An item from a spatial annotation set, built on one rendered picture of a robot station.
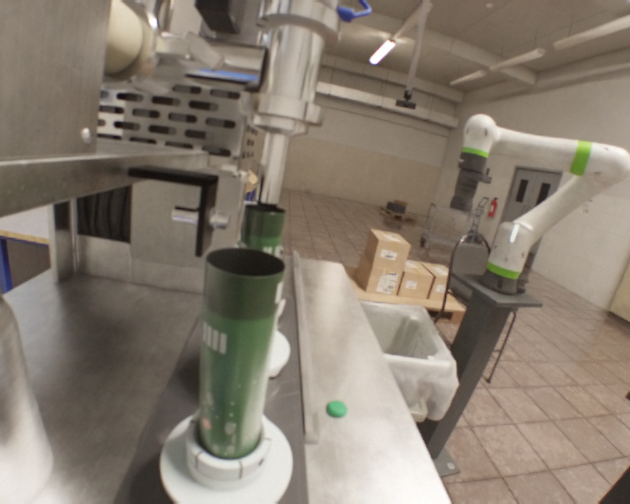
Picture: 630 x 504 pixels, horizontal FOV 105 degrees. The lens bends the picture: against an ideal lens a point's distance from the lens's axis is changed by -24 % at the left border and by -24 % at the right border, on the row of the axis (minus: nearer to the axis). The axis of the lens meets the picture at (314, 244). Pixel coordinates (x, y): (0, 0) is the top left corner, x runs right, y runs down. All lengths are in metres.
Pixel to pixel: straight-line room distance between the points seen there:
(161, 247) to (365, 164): 10.41
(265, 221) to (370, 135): 10.61
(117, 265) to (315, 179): 10.13
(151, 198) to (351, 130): 10.33
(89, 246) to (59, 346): 0.18
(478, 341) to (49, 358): 1.22
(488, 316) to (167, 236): 1.08
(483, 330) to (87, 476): 1.19
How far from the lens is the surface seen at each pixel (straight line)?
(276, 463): 0.19
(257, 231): 0.21
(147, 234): 0.44
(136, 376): 0.32
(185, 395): 0.28
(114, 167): 0.20
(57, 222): 0.48
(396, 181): 11.11
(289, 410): 0.28
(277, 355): 0.27
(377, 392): 0.34
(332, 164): 10.54
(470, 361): 1.32
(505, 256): 1.20
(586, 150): 1.21
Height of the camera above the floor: 1.24
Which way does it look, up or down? 16 degrees down
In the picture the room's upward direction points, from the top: 11 degrees clockwise
